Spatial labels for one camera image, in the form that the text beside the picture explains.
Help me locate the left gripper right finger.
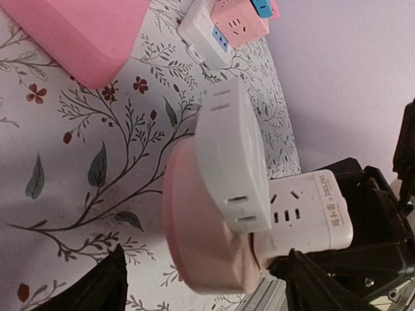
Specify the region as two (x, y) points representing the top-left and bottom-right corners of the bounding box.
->
(270, 249), (373, 311)

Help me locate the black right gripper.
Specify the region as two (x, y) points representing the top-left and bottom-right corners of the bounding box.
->
(308, 157), (414, 302)

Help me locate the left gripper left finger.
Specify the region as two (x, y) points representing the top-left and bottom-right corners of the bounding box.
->
(35, 244), (128, 311)

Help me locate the white delixi socket adapter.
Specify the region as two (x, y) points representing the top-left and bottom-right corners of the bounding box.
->
(253, 170), (353, 266)

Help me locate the round pink power strip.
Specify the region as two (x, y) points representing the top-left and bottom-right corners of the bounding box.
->
(162, 138), (261, 295)

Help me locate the white square adapter plug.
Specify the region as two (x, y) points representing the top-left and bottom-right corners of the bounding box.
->
(195, 78), (272, 233)

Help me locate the pink triangular power strip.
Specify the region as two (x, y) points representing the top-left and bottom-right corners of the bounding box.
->
(1, 1), (150, 88)

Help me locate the white long power strip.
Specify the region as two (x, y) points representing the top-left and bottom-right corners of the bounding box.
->
(178, 0), (232, 69)

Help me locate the cyan cube socket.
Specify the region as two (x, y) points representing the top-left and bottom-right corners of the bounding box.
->
(250, 0), (275, 18)

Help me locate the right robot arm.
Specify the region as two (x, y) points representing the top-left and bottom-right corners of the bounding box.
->
(287, 103), (414, 310)

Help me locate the pink cube socket front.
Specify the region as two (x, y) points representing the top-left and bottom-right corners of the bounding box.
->
(211, 0), (270, 48)

